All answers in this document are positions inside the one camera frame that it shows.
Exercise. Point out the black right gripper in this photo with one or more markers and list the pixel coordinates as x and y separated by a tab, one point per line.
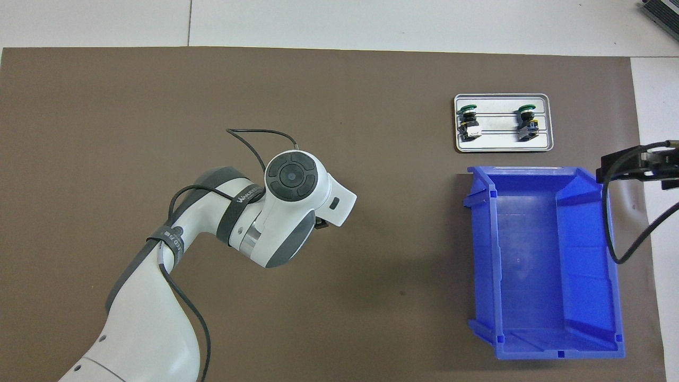
669	183

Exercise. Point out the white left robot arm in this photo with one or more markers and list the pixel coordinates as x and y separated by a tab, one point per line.
286	212

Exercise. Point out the blue plastic storage bin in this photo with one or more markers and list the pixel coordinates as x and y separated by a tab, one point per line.
536	254

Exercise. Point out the green push button white block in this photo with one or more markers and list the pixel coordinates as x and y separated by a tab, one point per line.
469	127

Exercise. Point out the grey metal tray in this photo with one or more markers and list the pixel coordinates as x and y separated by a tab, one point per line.
498	143

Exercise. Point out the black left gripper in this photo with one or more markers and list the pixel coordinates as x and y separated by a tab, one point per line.
322	223

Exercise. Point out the green push button yellow block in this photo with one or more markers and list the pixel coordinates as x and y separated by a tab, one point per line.
527	127

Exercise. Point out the grey ribbed device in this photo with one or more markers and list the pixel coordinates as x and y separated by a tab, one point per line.
663	10

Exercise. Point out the brown table mat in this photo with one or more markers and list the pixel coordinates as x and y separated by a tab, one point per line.
212	106

